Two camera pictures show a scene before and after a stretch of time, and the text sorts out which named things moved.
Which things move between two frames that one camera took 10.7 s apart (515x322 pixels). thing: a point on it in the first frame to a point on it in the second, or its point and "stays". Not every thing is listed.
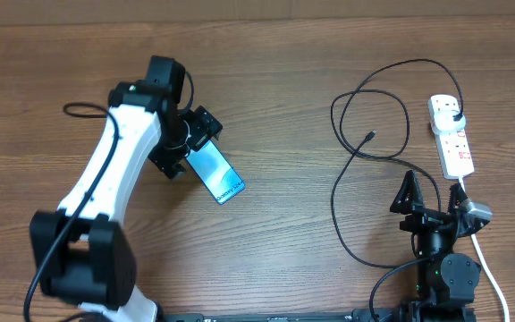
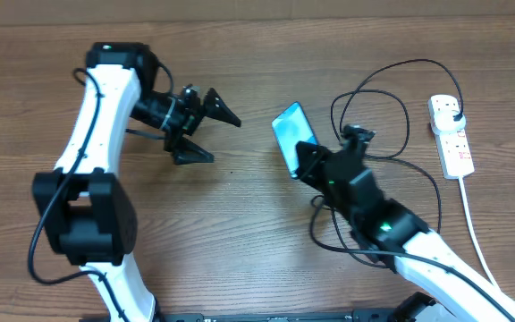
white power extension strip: (451, 148) stays
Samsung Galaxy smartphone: (218, 174) to (290, 126)
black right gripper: (409, 203) to (311, 166)
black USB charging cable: (395, 156) stays
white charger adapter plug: (443, 122) stays
